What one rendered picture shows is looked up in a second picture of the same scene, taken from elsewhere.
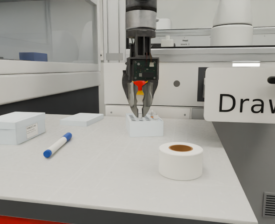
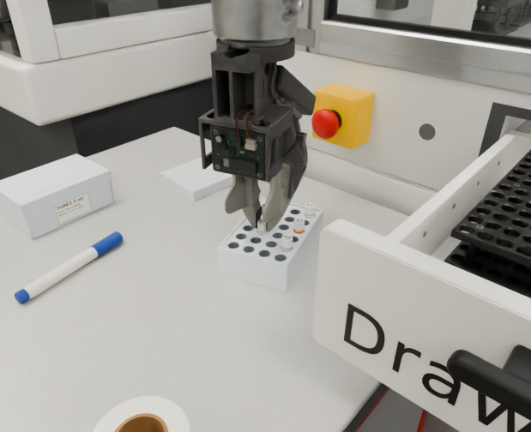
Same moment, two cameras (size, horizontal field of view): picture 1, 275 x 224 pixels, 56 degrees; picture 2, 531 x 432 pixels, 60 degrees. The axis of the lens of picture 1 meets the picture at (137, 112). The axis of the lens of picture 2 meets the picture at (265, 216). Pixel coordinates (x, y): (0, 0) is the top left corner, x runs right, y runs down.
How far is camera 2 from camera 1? 41 cm
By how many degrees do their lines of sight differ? 36
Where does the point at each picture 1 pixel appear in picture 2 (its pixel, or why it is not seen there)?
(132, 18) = (214, 10)
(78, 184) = not seen: outside the picture
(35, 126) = (83, 199)
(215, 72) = (340, 248)
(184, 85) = (445, 141)
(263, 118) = (454, 416)
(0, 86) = (105, 73)
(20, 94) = (153, 81)
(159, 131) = (277, 281)
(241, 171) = not seen: outside the picture
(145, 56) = (234, 123)
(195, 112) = not seen: hidden behind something
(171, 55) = (427, 56)
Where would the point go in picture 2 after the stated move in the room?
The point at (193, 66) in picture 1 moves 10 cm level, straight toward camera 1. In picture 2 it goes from (478, 95) to (440, 117)
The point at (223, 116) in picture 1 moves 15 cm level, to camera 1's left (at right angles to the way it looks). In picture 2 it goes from (352, 353) to (193, 285)
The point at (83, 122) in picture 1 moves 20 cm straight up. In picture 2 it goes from (188, 193) to (173, 50)
